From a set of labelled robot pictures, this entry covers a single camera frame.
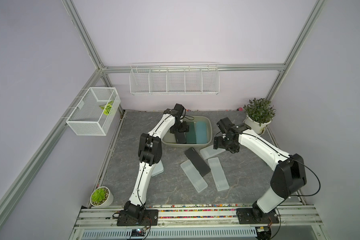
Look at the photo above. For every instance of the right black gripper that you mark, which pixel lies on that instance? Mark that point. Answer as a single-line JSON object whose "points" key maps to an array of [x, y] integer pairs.
{"points": [[217, 142]]}

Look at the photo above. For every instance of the dark green pencil case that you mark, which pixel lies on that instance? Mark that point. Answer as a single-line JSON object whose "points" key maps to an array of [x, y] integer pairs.
{"points": [[191, 134]]}

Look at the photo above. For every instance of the aluminium front rail frame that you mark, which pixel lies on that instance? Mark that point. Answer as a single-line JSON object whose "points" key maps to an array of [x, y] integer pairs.
{"points": [[204, 222]]}

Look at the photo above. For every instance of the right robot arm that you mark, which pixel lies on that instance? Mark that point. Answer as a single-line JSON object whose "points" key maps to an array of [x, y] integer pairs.
{"points": [[289, 173]]}

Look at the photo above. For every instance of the white wire wall shelf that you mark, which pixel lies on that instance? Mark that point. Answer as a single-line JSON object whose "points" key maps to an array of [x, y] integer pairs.
{"points": [[181, 78]]}

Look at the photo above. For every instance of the small succulent white pot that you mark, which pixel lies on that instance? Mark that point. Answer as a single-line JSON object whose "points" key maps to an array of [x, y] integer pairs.
{"points": [[101, 197]]}

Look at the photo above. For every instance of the green leaf toy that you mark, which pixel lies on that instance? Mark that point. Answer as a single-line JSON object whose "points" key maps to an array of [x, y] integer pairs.
{"points": [[108, 108]]}

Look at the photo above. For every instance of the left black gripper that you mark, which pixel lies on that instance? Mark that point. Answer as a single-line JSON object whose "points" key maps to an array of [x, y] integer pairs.
{"points": [[185, 128]]}

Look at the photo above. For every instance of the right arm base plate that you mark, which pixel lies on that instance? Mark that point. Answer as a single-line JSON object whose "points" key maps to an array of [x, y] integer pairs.
{"points": [[256, 216]]}

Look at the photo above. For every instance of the potted green plant white pot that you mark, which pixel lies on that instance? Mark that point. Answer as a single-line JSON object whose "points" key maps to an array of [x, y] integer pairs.
{"points": [[259, 114]]}

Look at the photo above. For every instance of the light blue pencil case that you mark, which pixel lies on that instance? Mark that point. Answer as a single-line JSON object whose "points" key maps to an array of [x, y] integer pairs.
{"points": [[201, 132]]}

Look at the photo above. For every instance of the black pencil case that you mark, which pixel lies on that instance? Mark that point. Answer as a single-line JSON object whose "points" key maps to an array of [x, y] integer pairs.
{"points": [[181, 138], [198, 161]]}

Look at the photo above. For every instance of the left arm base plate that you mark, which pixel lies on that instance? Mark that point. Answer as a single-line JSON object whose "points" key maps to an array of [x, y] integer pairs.
{"points": [[142, 218]]}

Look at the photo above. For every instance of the white mesh wall basket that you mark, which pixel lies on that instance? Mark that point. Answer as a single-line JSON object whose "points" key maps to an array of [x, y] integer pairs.
{"points": [[87, 118]]}

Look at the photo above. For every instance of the frosted white pencil case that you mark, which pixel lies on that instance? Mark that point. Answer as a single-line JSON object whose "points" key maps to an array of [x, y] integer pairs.
{"points": [[194, 176], [218, 174], [209, 152]]}

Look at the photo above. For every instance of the pale white pencil case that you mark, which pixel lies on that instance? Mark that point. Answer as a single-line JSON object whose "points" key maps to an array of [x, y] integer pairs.
{"points": [[159, 168]]}

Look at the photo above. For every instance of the grey-green plastic storage box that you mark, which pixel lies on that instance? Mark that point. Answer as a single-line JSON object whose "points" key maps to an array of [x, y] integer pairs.
{"points": [[169, 139]]}

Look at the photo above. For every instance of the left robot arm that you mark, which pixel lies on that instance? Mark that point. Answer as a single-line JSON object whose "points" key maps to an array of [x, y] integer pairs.
{"points": [[150, 153]]}

